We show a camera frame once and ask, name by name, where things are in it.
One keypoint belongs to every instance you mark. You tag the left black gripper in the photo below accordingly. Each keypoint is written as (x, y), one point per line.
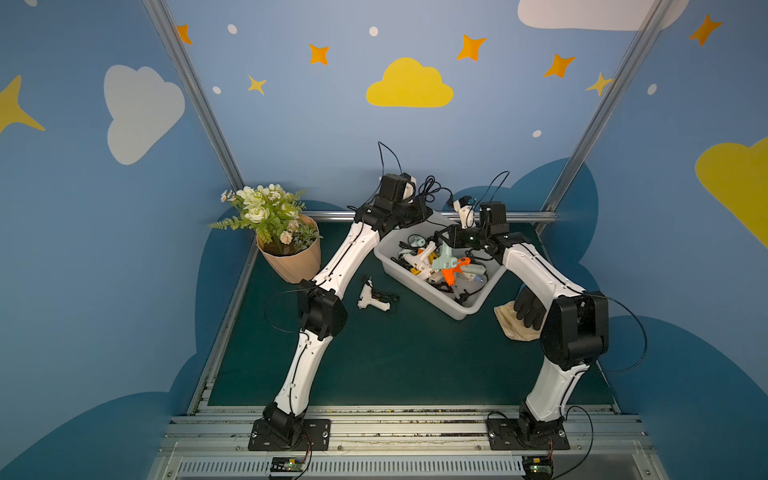
(411, 212)

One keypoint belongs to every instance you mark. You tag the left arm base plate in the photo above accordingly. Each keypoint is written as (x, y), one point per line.
(307, 433)

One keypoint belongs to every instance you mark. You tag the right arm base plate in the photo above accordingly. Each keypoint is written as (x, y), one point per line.
(524, 434)

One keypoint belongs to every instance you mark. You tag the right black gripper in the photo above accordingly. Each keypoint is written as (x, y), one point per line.
(459, 237)

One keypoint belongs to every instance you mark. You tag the white plastic storage box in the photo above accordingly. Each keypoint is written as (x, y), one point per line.
(387, 251)

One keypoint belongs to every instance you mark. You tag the large mint glue gun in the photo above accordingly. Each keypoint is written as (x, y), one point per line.
(445, 258)

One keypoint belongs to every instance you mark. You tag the artificial flower plant in pot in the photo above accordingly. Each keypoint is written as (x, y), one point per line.
(288, 239)

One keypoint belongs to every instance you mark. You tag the small white orange glue gun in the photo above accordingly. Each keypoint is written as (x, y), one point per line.
(420, 257)

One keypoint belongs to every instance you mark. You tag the yellow glue gun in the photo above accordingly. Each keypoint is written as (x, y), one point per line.
(422, 271)

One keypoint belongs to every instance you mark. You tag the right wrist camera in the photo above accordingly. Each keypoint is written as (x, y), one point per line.
(465, 208)

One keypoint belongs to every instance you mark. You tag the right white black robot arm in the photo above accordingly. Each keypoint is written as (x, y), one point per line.
(572, 322)

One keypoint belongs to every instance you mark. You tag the beige work glove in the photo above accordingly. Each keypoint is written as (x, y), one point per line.
(513, 327)

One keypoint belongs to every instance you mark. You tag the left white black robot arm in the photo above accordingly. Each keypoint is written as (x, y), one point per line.
(322, 315)

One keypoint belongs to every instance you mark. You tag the aluminium front rail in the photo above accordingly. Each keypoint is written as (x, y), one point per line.
(406, 442)

